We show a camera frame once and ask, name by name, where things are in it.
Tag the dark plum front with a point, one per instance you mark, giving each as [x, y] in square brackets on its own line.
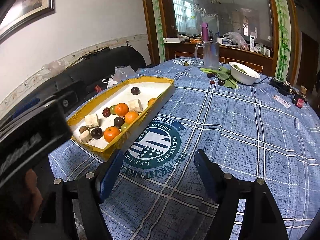
[96, 133]

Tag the dark plum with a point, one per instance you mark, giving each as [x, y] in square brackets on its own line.
[118, 122]
[135, 90]
[96, 133]
[221, 82]

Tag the large orange tangerine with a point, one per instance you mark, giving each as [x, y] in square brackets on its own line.
[110, 133]

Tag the left hand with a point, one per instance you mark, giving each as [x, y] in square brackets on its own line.
[20, 203]

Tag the blue plaid tablecloth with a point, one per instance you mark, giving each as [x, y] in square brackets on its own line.
[251, 132]

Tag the sugarcane chunk sideways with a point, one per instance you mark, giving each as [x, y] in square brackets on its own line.
[135, 106]

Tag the framed wall picture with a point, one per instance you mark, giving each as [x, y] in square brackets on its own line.
[22, 13]

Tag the white bowl with greens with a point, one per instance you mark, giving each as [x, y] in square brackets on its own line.
[243, 73]

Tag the red plastic bag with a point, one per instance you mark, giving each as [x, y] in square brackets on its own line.
[98, 89]

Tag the yellow rimmed white foam tray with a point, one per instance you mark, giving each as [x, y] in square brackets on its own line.
[114, 118]

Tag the purple thermos bottle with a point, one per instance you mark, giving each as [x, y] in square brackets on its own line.
[205, 31]

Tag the clear plastic bag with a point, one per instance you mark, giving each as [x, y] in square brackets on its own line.
[122, 73]

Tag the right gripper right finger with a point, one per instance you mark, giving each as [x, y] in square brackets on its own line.
[262, 218]

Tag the clear glass pitcher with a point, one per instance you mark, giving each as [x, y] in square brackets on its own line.
[211, 53]

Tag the wooden sideboard cabinet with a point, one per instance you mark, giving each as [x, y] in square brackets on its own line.
[258, 62]

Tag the dark plum by greens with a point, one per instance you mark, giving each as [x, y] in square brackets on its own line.
[221, 82]

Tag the red jujube date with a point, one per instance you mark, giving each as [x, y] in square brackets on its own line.
[106, 112]

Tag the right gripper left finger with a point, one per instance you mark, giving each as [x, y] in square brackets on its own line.
[55, 219]

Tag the green grape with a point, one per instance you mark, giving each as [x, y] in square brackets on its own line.
[124, 127]
[113, 110]

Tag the large sugarcane chunk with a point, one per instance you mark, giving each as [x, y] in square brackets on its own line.
[92, 121]

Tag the small orange tangerine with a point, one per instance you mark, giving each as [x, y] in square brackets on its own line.
[151, 101]

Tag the brown kiwi berry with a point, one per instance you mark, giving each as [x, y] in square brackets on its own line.
[82, 129]

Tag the black leather sofa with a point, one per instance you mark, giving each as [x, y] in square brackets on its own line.
[87, 75]

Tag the small red black box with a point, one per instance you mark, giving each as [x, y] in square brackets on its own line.
[298, 100]

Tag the black power adapter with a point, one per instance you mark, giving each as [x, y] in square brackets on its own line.
[283, 88]

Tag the white pink paper card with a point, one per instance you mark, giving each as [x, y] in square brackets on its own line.
[281, 101]

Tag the small peeled sugarcane piece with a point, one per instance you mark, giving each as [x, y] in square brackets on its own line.
[85, 136]

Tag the green leafy vegetables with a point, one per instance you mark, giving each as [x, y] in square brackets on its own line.
[222, 74]

